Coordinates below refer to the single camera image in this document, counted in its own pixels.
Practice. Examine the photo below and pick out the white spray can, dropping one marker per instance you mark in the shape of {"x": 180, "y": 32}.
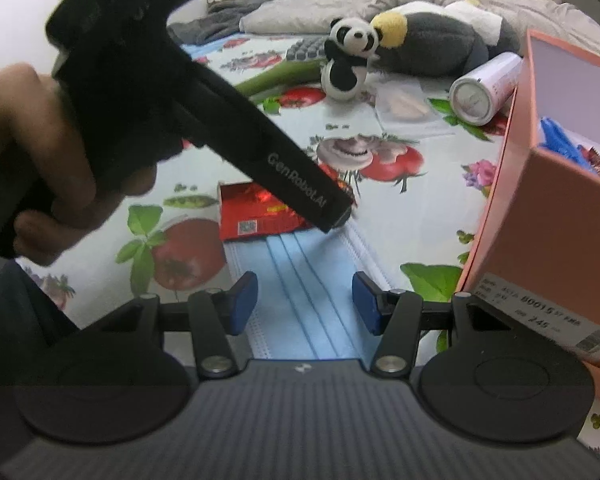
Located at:
{"x": 480, "y": 95}

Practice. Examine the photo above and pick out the dark grey cloth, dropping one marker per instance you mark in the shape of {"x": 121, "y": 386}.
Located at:
{"x": 215, "y": 22}

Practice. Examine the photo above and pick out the clear plastic packet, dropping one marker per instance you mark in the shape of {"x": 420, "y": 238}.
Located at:
{"x": 410, "y": 105}

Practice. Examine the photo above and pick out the small panda plush toy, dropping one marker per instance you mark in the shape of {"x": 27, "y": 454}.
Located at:
{"x": 347, "y": 40}

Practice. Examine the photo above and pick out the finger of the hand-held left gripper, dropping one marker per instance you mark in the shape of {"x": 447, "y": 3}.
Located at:
{"x": 339, "y": 212}

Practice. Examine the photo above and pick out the grey pillow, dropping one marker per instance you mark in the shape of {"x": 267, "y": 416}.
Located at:
{"x": 300, "y": 15}

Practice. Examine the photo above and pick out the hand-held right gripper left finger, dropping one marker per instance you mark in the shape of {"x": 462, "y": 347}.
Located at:
{"x": 241, "y": 305}

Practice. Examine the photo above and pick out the large grey plush toy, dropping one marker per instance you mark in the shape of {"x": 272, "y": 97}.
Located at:
{"x": 440, "y": 45}

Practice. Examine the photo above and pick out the blue face mask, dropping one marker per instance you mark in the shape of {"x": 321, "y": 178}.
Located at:
{"x": 305, "y": 300}

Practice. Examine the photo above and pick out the person's left hand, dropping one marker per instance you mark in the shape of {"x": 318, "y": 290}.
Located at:
{"x": 35, "y": 125}

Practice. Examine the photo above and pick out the fruit printed bed sheet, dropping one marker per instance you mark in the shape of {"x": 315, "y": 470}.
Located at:
{"x": 290, "y": 150}

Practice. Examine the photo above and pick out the bright red foil wrapper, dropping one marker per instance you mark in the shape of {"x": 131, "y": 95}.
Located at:
{"x": 250, "y": 210}

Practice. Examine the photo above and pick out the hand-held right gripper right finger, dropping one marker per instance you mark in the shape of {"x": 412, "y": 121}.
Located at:
{"x": 367, "y": 305}

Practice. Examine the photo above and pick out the pink cardboard box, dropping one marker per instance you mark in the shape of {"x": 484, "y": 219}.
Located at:
{"x": 545, "y": 230}

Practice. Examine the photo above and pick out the blue plastic tissue packet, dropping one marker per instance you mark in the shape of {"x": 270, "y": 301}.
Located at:
{"x": 562, "y": 145}

